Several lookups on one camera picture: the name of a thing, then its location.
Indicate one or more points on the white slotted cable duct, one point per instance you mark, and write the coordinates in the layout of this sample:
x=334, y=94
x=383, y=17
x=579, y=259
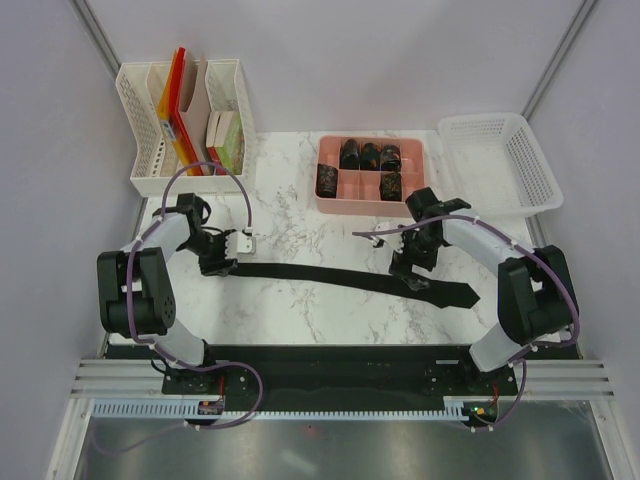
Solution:
x=202, y=410

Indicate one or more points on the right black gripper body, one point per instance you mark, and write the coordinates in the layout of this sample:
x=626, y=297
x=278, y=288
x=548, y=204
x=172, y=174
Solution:
x=420, y=250

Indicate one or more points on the pink compartment tray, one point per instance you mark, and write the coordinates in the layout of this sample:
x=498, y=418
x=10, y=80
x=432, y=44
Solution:
x=358, y=190

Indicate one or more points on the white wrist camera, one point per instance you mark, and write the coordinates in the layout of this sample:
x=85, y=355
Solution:
x=387, y=234
x=240, y=243

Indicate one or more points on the rolled tie back middle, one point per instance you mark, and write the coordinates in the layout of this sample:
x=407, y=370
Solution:
x=369, y=157

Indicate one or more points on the rolled tie back right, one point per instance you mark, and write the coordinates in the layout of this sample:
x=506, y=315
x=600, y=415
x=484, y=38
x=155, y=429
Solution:
x=390, y=158

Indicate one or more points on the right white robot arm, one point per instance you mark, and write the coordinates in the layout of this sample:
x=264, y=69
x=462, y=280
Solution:
x=535, y=295

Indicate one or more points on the rolled tie floral left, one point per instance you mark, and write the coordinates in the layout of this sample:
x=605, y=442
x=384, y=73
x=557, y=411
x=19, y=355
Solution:
x=327, y=181

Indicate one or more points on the aluminium frame rail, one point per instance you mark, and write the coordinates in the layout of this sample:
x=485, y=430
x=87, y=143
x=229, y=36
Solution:
x=547, y=380

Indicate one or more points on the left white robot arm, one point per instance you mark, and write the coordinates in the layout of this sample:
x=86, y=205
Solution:
x=136, y=297

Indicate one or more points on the red orange folder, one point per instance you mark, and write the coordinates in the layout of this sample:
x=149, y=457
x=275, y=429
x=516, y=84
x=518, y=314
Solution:
x=168, y=111

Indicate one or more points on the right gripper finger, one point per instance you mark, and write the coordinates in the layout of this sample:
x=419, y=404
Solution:
x=416, y=281
x=401, y=267

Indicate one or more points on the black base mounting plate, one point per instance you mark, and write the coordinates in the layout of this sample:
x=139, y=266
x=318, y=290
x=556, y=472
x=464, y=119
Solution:
x=336, y=377

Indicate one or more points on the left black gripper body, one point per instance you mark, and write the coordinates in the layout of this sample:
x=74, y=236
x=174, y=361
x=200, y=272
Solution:
x=210, y=249

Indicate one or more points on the long black necktie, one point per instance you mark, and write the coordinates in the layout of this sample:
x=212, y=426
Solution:
x=350, y=277

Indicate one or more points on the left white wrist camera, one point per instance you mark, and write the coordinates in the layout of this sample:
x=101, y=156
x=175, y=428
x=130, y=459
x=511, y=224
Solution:
x=240, y=243

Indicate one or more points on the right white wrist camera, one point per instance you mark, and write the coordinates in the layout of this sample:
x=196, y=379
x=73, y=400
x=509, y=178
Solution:
x=387, y=234

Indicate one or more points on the cream paperback book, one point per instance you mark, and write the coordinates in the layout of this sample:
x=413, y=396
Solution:
x=216, y=129

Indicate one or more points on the white plastic basket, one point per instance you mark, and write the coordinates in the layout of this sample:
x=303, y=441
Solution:
x=497, y=165

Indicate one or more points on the rolled tie front right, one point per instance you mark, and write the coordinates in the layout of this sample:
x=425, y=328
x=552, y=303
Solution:
x=390, y=187

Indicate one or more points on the green book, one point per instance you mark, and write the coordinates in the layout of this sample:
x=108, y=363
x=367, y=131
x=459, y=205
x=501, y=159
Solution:
x=229, y=142

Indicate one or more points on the beige cardboard folder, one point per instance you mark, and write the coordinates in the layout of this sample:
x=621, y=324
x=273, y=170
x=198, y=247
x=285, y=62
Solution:
x=195, y=107

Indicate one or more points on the cream desktop file organizer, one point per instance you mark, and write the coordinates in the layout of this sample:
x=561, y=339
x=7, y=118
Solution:
x=218, y=86

